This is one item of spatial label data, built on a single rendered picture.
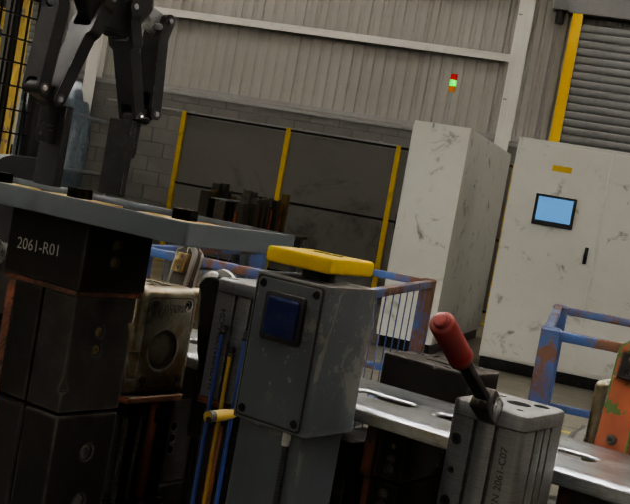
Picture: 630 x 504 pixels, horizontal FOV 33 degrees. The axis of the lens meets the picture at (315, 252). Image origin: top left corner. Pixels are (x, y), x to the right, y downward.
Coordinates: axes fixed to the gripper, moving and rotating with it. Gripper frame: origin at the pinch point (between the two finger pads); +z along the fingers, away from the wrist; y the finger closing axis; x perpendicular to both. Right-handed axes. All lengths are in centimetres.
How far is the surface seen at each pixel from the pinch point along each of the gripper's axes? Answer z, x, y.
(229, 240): 4.4, -19.2, 0.1
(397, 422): 19.9, -20.6, 26.3
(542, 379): 39, 59, 218
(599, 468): 20, -38, 34
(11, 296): 13.3, 2.7, -3.4
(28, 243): 8.3, 1.1, -3.6
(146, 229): 4.6, -15.5, -5.3
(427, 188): -26, 438, 711
